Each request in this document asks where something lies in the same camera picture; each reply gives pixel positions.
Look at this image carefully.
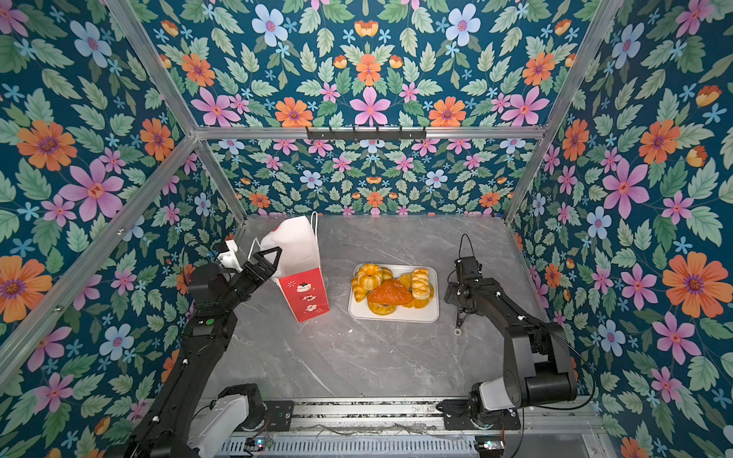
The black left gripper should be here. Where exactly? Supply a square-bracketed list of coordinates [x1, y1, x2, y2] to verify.
[216, 245, 279, 314]

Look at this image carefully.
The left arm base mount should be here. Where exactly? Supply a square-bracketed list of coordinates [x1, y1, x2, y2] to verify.
[252, 401, 295, 432]

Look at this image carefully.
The orange brown croissant bread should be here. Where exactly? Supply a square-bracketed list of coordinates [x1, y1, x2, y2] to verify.
[368, 280, 413, 306]

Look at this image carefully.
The yellow striped croissant bread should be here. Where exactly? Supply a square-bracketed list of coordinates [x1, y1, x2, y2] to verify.
[351, 278, 370, 303]

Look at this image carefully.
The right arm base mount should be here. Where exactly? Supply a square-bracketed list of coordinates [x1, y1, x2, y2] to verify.
[436, 398, 521, 431]

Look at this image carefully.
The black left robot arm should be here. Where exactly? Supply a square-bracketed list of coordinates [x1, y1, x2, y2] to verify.
[107, 240, 283, 457]

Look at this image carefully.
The white plastic tray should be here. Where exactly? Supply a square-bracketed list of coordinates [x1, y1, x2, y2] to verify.
[347, 263, 440, 324]

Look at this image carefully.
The small yellow donut bread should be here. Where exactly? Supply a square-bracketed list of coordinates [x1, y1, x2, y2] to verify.
[368, 303, 397, 316]

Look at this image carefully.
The large orange ring bread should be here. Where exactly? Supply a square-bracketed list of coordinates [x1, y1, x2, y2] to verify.
[398, 273, 434, 309]

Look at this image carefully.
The pale striped bread loaf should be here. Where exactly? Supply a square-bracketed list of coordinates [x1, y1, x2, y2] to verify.
[410, 268, 433, 301]

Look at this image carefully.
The red white paper bag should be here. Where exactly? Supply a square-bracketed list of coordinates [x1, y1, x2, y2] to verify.
[250, 212, 330, 323]

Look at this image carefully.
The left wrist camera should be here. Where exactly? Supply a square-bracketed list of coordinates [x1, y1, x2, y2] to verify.
[215, 238, 242, 273]

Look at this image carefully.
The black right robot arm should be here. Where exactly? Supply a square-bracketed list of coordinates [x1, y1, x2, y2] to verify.
[444, 257, 578, 420]

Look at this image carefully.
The black hook rail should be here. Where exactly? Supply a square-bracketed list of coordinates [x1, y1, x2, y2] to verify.
[305, 127, 428, 141]

